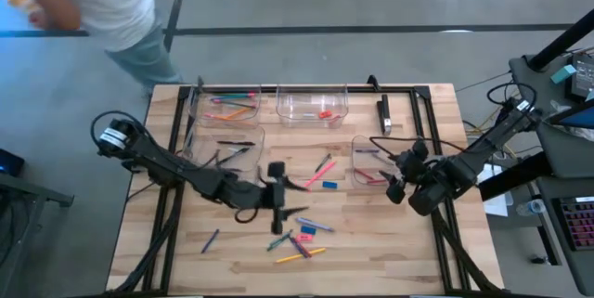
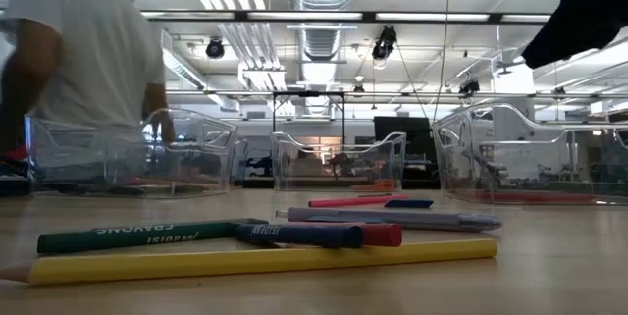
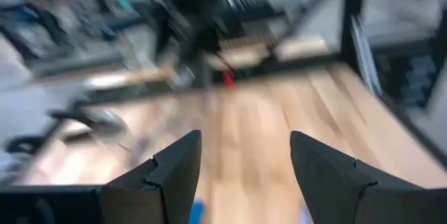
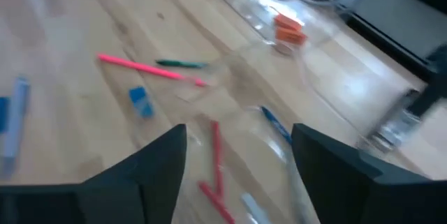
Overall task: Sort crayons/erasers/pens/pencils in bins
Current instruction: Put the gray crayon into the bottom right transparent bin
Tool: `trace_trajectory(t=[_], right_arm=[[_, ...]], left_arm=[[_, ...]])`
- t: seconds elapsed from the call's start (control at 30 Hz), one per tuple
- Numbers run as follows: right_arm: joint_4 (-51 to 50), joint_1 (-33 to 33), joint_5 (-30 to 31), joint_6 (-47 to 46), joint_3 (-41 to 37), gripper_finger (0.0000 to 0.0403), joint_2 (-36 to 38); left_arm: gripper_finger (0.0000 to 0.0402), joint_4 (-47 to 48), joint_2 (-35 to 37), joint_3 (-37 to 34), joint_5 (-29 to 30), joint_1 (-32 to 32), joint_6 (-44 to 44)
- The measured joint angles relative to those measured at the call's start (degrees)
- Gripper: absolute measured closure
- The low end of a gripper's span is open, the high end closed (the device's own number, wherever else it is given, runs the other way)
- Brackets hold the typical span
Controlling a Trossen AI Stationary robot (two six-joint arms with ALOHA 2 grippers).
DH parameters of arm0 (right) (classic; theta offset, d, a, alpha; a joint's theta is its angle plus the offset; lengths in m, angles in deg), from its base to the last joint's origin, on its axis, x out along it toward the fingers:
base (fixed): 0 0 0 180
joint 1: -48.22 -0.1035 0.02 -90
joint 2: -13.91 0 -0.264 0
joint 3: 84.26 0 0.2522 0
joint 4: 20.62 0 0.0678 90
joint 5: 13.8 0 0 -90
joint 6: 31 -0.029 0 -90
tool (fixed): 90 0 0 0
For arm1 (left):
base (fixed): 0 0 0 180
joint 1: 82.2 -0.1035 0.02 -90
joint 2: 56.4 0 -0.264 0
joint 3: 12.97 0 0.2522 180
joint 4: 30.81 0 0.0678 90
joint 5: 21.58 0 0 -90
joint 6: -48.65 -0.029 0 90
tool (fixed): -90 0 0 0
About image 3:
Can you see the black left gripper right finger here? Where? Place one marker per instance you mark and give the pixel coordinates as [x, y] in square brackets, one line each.
[335, 196]

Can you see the small red tag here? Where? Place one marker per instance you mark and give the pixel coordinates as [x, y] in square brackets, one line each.
[229, 81]

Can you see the black rig frame post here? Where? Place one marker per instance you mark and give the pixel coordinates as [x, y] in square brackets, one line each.
[352, 14]

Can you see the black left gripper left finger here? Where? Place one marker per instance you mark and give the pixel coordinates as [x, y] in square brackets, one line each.
[167, 189]

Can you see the silver aluminium rail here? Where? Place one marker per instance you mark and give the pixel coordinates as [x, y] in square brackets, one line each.
[365, 56]

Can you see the black table clamp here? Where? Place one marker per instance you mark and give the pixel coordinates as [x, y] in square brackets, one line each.
[104, 124]

